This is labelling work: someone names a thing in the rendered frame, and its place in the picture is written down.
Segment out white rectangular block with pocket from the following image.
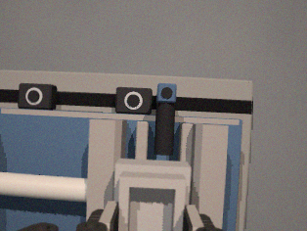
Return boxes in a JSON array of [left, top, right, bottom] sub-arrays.
[[114, 159, 191, 231]]

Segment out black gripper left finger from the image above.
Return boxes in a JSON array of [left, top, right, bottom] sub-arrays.
[[18, 201, 119, 231]]

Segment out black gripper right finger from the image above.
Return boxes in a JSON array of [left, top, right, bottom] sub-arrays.
[[183, 205, 224, 231]]

